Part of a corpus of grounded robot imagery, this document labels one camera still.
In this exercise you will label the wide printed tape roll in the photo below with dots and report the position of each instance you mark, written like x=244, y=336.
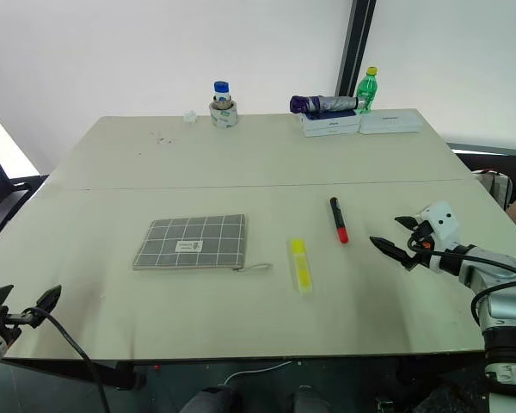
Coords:
x=223, y=118

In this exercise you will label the black marker with red cap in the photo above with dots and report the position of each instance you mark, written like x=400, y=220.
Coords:
x=338, y=217

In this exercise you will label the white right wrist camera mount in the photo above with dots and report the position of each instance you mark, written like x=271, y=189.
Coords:
x=443, y=226

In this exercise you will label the black metal rack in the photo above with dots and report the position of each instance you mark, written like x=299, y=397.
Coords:
x=0, y=202

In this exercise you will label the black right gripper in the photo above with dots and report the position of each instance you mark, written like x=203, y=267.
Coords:
x=419, y=254

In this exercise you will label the black vertical frame post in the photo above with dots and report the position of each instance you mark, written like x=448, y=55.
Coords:
x=353, y=47

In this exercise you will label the crumpled white paper scrap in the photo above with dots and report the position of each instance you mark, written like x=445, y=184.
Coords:
x=191, y=117

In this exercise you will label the green plastic bottle yellow cap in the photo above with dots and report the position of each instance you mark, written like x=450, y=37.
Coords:
x=366, y=88

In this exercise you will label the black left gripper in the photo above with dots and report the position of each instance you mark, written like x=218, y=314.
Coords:
x=8, y=322

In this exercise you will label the yellow highlighter pen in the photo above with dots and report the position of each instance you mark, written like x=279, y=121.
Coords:
x=301, y=266

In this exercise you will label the grey checkered pencil pouch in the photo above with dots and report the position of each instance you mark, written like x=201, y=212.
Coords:
x=189, y=241

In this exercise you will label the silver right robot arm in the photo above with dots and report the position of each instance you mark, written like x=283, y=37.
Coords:
x=505, y=301

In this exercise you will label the white box with blue lid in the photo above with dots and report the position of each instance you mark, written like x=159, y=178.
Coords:
x=331, y=125

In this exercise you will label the black table clamp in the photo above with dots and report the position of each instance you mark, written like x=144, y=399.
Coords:
x=120, y=377

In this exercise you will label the folded purple grey umbrella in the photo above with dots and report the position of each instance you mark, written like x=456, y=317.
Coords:
x=322, y=103

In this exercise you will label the flat white box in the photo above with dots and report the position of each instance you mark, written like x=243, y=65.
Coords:
x=390, y=121

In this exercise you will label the small bottle with blue cap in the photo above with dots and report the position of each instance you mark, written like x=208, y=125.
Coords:
x=221, y=91

